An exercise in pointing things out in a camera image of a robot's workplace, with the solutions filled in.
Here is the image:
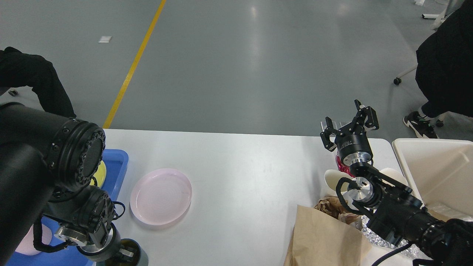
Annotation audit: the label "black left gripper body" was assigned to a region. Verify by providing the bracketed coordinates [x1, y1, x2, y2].
[76, 226, 122, 262]

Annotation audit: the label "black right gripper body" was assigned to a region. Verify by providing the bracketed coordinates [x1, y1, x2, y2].
[336, 133, 373, 167]

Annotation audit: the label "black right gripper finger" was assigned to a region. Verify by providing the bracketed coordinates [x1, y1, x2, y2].
[345, 100, 380, 136]
[320, 117, 342, 152]

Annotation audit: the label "dark green mug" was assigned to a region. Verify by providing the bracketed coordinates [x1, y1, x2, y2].
[102, 238, 149, 266]

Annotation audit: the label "pink plastic plate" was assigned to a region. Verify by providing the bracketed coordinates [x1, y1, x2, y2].
[129, 168, 193, 226]

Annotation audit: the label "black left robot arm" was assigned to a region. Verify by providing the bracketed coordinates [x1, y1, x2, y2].
[0, 102, 148, 266]

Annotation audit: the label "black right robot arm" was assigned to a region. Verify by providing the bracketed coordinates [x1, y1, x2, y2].
[320, 100, 473, 266]

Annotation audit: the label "red snack wrapper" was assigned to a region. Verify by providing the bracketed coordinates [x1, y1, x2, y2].
[336, 154, 355, 177]

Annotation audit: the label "white paper cup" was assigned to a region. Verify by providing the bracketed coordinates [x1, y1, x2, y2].
[380, 168, 408, 186]
[320, 170, 352, 198]

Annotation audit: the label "crumpled brown paper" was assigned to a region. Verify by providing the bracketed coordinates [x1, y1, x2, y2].
[314, 196, 362, 231]

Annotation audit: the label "yellow plastic plate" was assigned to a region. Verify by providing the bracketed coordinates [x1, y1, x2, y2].
[89, 160, 107, 188]

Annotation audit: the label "pink mug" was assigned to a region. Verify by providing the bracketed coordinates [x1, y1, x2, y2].
[15, 224, 52, 256]

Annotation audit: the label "blue plastic tray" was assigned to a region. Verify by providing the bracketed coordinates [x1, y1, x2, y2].
[6, 149, 129, 266]

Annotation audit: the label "beige plastic bin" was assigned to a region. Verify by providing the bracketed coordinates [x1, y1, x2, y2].
[392, 139, 473, 222]

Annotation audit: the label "brown paper bag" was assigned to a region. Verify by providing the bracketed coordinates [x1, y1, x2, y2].
[283, 205, 372, 266]

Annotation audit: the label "standing person in black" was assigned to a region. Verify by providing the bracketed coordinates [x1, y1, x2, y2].
[403, 0, 473, 139]

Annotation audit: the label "seated person black trousers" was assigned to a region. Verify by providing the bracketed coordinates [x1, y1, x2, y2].
[0, 47, 76, 118]

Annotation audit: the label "white chair frame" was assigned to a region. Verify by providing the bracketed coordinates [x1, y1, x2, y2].
[393, 0, 466, 128]

